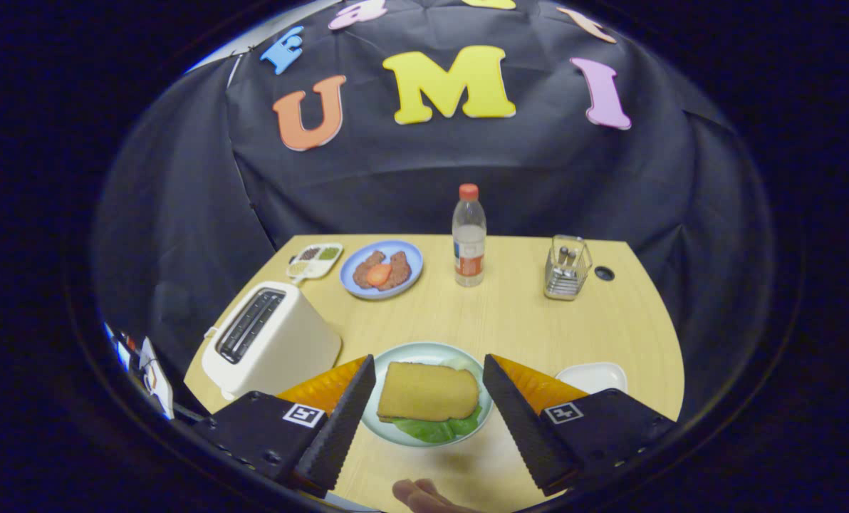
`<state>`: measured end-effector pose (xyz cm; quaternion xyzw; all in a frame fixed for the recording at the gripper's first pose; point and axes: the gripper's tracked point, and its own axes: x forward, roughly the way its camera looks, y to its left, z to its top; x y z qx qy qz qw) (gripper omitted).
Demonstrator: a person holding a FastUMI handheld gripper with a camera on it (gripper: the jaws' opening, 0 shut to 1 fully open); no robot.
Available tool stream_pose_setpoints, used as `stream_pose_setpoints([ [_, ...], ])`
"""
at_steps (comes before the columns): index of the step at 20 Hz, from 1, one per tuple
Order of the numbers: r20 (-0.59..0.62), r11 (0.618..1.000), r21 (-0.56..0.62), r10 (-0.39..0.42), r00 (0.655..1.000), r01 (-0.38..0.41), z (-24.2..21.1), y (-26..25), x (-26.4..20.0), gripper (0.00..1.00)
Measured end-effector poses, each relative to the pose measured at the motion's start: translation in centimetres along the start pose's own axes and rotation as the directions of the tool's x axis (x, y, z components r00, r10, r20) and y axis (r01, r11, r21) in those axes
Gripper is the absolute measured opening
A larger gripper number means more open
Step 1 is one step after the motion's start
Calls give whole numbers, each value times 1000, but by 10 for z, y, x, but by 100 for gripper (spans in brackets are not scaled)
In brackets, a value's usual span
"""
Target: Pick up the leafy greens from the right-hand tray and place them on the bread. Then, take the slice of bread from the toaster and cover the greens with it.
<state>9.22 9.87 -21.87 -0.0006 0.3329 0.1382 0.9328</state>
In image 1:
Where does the black backdrop cloth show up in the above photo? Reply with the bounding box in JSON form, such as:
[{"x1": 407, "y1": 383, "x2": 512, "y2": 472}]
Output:
[{"x1": 90, "y1": 0, "x2": 774, "y2": 421}]

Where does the white divided seasoning tray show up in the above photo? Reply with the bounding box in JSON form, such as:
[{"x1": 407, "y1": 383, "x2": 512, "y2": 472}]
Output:
[{"x1": 286, "y1": 242, "x2": 344, "y2": 280}]

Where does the blue round plate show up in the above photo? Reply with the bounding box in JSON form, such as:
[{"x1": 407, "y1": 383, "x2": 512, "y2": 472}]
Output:
[{"x1": 339, "y1": 240, "x2": 424, "y2": 300}]

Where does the pale green round plate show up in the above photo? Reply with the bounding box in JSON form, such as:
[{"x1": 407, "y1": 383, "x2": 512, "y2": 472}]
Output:
[{"x1": 361, "y1": 342, "x2": 494, "y2": 448}]

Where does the white toaster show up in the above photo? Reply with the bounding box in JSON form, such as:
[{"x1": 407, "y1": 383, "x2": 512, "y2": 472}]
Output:
[{"x1": 202, "y1": 281, "x2": 343, "y2": 401}]

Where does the small white plate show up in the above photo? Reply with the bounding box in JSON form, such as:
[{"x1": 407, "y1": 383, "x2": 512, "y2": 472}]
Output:
[{"x1": 555, "y1": 362, "x2": 628, "y2": 395}]

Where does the wire cutlery holder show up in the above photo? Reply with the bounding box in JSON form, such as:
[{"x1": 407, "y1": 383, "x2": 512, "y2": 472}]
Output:
[{"x1": 544, "y1": 235, "x2": 593, "y2": 301}]

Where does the clear plastic water bottle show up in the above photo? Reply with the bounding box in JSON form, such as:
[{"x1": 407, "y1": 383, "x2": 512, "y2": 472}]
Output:
[{"x1": 452, "y1": 183, "x2": 487, "y2": 288}]

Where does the toasted bread slice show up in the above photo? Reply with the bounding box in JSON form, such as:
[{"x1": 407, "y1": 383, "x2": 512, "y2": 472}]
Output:
[{"x1": 377, "y1": 361, "x2": 481, "y2": 423}]

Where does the brown meat patty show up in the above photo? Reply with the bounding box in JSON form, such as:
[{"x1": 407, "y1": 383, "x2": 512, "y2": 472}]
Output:
[
  {"x1": 384, "y1": 250, "x2": 412, "y2": 291},
  {"x1": 353, "y1": 250, "x2": 386, "y2": 289}
]

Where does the white paper card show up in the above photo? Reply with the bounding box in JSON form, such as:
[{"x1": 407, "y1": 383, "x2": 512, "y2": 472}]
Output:
[{"x1": 138, "y1": 336, "x2": 176, "y2": 420}]

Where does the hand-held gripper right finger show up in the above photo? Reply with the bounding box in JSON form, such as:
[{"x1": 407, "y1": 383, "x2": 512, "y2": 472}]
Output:
[{"x1": 481, "y1": 353, "x2": 679, "y2": 498}]

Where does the green lettuce leaf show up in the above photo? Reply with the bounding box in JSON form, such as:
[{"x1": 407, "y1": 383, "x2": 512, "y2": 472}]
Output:
[{"x1": 393, "y1": 356, "x2": 484, "y2": 445}]

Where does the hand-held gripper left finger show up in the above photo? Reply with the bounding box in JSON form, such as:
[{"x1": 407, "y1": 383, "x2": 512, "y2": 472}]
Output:
[{"x1": 186, "y1": 354, "x2": 377, "y2": 499}]

